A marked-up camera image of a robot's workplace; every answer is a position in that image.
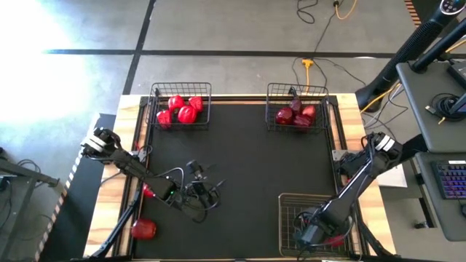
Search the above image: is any yellow extension cord plug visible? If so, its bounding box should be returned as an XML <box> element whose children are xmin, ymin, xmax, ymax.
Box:
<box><xmin>301</xmin><ymin>58</ymin><xmax>315</xmax><ymax>95</ymax></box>

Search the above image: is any black desk device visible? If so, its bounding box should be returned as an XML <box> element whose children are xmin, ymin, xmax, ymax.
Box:
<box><xmin>446</xmin><ymin>60</ymin><xmax>466</xmax><ymax>90</ymax></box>

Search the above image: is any black tower fan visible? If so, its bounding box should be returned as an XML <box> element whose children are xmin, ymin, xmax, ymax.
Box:
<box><xmin>355</xmin><ymin>0</ymin><xmax>466</xmax><ymax>113</ymax></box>

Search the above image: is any grey metal side table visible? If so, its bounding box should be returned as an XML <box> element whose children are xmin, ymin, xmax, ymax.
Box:
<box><xmin>0</xmin><ymin>145</ymin><xmax>61</xmax><ymax>262</ymax></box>

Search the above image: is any black floor mat striped edge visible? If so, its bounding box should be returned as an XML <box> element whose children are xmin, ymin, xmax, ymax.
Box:
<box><xmin>34</xmin><ymin>112</ymin><xmax>117</xmax><ymax>262</ymax></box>

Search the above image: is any orange black striped strip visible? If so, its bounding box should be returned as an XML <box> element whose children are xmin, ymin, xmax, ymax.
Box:
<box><xmin>404</xmin><ymin>0</ymin><xmax>423</xmax><ymax>28</ymax></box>

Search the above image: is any gold wire basket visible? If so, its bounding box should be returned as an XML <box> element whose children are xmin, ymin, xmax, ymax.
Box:
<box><xmin>278</xmin><ymin>192</ymin><xmax>365</xmax><ymax>259</ymax></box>

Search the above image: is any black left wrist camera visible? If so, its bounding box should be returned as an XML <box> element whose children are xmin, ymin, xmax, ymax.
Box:
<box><xmin>186</xmin><ymin>159</ymin><xmax>205</xmax><ymax>176</ymax></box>

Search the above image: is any white paper sheet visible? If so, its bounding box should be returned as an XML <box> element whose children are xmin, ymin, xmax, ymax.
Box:
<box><xmin>378</xmin><ymin>169</ymin><xmax>408</xmax><ymax>188</ymax></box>

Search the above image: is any black wire basket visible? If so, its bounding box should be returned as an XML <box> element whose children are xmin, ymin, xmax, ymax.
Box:
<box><xmin>146</xmin><ymin>82</ymin><xmax>213</xmax><ymax>131</ymax></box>
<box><xmin>265</xmin><ymin>82</ymin><xmax>331</xmax><ymax>132</ymax></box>

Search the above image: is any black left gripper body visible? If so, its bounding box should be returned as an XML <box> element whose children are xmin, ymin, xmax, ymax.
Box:
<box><xmin>174</xmin><ymin>176</ymin><xmax>221</xmax><ymax>223</ymax></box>

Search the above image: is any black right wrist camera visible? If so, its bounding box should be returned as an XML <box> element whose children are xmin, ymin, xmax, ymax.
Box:
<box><xmin>300</xmin><ymin>225</ymin><xmax>321</xmax><ymax>245</ymax></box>

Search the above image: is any yellow cable by fan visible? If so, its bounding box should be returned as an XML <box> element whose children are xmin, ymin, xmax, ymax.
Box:
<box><xmin>360</xmin><ymin>82</ymin><xmax>403</xmax><ymax>114</ymax></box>

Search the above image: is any coiled black cable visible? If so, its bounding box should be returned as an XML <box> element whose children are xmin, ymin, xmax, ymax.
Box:
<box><xmin>431</xmin><ymin>92</ymin><xmax>466</xmax><ymax>124</ymax></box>

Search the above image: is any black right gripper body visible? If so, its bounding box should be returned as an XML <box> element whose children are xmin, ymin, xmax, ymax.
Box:
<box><xmin>305</xmin><ymin>207</ymin><xmax>345</xmax><ymax>237</ymax></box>

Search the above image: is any black table mat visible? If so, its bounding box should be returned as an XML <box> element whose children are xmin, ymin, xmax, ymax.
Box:
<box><xmin>133</xmin><ymin>103</ymin><xmax>347</xmax><ymax>260</ymax></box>

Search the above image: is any black monitor pole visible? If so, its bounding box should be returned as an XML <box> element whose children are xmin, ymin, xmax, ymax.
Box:
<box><xmin>411</xmin><ymin>17</ymin><xmax>466</xmax><ymax>74</ymax></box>

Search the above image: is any yellow floor cable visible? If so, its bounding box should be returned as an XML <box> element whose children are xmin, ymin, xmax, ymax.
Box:
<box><xmin>333</xmin><ymin>0</ymin><xmax>360</xmax><ymax>21</ymax></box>

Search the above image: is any black diagonal frame strut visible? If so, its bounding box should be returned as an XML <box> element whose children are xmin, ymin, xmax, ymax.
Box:
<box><xmin>89</xmin><ymin>188</ymin><xmax>141</xmax><ymax>260</ymax></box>
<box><xmin>358</xmin><ymin>218</ymin><xmax>396</xmax><ymax>260</ymax></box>

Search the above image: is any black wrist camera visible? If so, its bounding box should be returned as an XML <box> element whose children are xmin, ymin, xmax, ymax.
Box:
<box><xmin>300</xmin><ymin>225</ymin><xmax>321</xmax><ymax>245</ymax></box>
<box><xmin>186</xmin><ymin>159</ymin><xmax>205</xmax><ymax>176</ymax></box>

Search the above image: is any blue backlit keyboard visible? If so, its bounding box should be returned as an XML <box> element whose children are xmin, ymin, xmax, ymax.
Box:
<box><xmin>432</xmin><ymin>159</ymin><xmax>466</xmax><ymax>200</ymax></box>

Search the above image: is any black floor cable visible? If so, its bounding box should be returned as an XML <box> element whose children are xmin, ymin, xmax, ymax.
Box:
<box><xmin>312</xmin><ymin>1</ymin><xmax>339</xmax><ymax>57</ymax></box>

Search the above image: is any grey desk top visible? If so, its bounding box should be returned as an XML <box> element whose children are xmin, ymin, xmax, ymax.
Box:
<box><xmin>395</xmin><ymin>60</ymin><xmax>466</xmax><ymax>154</ymax></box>
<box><xmin>414</xmin><ymin>151</ymin><xmax>466</xmax><ymax>243</ymax></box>

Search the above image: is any dark red tomato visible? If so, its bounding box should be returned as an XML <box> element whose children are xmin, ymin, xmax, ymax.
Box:
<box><xmin>130</xmin><ymin>218</ymin><xmax>158</xmax><ymax>241</ymax></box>

